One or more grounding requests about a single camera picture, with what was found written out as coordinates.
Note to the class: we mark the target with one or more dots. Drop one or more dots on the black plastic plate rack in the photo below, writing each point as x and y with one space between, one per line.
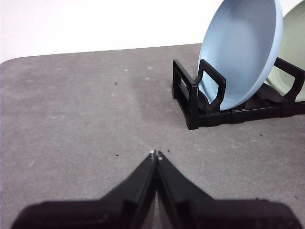
197 119

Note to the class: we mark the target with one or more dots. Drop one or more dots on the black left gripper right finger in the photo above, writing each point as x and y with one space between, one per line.
226 214

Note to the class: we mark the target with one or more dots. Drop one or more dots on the pale green plate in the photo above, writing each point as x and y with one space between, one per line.
293 35

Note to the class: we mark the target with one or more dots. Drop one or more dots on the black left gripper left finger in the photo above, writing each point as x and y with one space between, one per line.
95 214

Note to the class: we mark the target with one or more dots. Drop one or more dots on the blue plate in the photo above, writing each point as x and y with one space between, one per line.
238 47

